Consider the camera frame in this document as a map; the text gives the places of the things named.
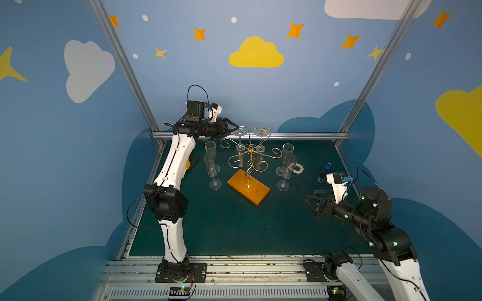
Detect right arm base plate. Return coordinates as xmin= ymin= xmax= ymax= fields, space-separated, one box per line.
xmin=301 ymin=260 xmax=338 ymax=282

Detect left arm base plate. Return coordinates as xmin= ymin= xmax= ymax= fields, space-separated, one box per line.
xmin=154 ymin=260 xmax=207 ymax=283

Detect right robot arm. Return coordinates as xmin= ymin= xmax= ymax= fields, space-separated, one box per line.
xmin=302 ymin=186 xmax=429 ymax=300

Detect left circuit board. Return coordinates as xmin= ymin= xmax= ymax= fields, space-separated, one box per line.
xmin=167 ymin=287 xmax=193 ymax=300

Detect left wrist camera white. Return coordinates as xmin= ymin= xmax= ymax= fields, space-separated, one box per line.
xmin=208 ymin=102 xmax=222 ymax=123

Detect yellow black work glove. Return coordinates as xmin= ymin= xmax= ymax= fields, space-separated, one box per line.
xmin=185 ymin=154 xmax=199 ymax=171

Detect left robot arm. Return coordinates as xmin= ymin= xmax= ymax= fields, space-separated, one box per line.
xmin=143 ymin=99 xmax=239 ymax=283

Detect aluminium frame post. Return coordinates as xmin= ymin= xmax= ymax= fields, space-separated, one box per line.
xmin=89 ymin=0 xmax=166 ymax=147
xmin=333 ymin=0 xmax=424 ymax=147

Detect wine glass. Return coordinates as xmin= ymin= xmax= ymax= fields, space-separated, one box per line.
xmin=254 ymin=126 xmax=271 ymax=153
xmin=203 ymin=154 xmax=222 ymax=191
xmin=205 ymin=140 xmax=220 ymax=176
xmin=276 ymin=155 xmax=297 ymax=192
xmin=276 ymin=143 xmax=294 ymax=176
xmin=235 ymin=125 xmax=249 ymax=153

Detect right circuit board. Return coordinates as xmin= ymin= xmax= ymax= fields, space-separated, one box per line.
xmin=327 ymin=286 xmax=346 ymax=301

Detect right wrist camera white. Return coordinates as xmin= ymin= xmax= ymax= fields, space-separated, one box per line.
xmin=326 ymin=173 xmax=353 ymax=204

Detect aluminium rail base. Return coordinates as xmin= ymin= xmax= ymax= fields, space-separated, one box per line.
xmin=92 ymin=255 xmax=420 ymax=301

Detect gold wire glass rack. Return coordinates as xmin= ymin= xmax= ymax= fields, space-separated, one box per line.
xmin=220 ymin=127 xmax=283 ymax=206

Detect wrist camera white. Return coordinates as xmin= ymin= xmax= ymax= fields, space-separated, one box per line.
xmin=208 ymin=102 xmax=222 ymax=123
xmin=326 ymin=173 xmax=353 ymax=204

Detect aluminium frame left post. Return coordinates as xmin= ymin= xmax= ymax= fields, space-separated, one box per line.
xmin=89 ymin=0 xmax=166 ymax=147

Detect white tape roll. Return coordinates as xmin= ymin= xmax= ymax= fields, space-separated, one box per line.
xmin=293 ymin=163 xmax=304 ymax=174

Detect aluminium frame back bar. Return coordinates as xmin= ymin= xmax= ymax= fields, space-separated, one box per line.
xmin=151 ymin=132 xmax=349 ymax=140

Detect circuit board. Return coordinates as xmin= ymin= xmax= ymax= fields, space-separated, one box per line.
xmin=327 ymin=286 xmax=346 ymax=301
xmin=167 ymin=287 xmax=193 ymax=300

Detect aluminium frame right post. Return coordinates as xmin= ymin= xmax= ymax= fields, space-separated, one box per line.
xmin=333 ymin=0 xmax=424 ymax=147

